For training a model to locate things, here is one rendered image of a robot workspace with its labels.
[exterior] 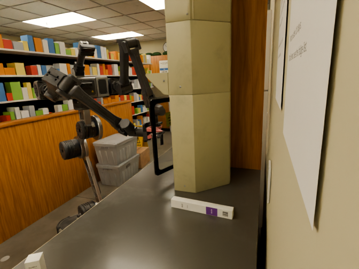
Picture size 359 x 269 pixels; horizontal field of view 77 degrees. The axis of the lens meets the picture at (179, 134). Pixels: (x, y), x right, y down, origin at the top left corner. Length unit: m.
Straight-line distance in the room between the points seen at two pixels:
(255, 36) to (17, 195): 2.63
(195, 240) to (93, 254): 0.34
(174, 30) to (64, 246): 0.92
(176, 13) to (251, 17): 0.46
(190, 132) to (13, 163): 2.16
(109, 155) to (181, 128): 2.40
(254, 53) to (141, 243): 1.05
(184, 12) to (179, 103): 0.37
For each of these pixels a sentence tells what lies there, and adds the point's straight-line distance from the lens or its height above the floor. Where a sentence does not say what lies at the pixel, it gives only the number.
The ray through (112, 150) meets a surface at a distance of 3.29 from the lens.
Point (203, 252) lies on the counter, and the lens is 0.82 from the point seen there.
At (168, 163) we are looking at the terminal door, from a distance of 1.26.
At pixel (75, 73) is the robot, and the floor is 1.55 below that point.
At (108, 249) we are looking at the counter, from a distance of 0.88.
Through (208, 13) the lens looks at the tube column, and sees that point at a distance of 1.08.
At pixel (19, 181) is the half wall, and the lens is 2.93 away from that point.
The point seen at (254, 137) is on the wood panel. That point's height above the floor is 1.13.
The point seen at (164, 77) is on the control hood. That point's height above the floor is 1.49.
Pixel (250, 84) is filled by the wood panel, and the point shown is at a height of 1.44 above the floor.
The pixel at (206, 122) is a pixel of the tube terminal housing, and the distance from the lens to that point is 1.05.
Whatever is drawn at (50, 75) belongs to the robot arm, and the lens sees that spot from 1.26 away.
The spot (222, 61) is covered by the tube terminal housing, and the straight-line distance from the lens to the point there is 1.09.
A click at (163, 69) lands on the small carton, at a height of 1.53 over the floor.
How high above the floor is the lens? 1.48
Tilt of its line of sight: 14 degrees down
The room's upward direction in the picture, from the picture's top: 3 degrees counter-clockwise
